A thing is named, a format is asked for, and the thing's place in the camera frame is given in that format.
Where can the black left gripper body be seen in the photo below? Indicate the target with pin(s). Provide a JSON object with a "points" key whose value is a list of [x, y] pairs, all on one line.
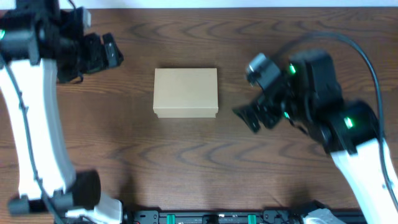
{"points": [[79, 45]]}

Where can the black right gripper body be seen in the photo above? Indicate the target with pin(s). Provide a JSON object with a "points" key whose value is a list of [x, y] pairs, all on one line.
{"points": [[285, 101]]}

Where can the brown cardboard box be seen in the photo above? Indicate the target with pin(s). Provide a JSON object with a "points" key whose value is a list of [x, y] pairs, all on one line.
{"points": [[185, 93]]}

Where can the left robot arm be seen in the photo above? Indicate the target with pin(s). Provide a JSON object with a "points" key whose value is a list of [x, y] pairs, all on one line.
{"points": [[43, 46]]}

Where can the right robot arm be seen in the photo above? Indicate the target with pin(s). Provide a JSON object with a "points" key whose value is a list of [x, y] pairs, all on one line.
{"points": [[361, 154]]}

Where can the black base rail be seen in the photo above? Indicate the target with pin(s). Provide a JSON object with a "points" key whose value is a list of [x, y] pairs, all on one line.
{"points": [[269, 216]]}

